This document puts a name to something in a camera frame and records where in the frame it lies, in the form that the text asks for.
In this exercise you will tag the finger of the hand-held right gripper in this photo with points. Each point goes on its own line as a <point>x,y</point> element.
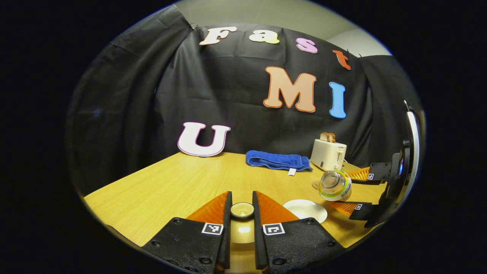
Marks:
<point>380,171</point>
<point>363,211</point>

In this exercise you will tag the brown toast slice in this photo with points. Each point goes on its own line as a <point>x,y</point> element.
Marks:
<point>324,137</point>
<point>333,137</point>

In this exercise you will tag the cream teacup lid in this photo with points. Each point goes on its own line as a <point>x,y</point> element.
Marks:
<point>242,210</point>

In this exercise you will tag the cream toaster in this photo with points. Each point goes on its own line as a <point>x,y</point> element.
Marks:
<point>327,154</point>

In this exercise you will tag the round cork coaster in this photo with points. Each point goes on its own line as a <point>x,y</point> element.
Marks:
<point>315,185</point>

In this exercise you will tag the cream teacup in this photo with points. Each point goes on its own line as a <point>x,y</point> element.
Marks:
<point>304,210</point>

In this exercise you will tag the blue towel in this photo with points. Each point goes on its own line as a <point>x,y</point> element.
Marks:
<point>274,160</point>

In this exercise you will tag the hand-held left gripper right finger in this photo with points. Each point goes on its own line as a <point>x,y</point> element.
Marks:
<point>259,247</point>

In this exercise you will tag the black backdrop cloth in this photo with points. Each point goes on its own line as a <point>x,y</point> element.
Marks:
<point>152,95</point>

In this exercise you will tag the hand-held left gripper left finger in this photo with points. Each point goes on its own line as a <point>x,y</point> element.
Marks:
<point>226,247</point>

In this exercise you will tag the clear labelled water bottle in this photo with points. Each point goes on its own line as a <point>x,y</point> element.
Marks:
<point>336,188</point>

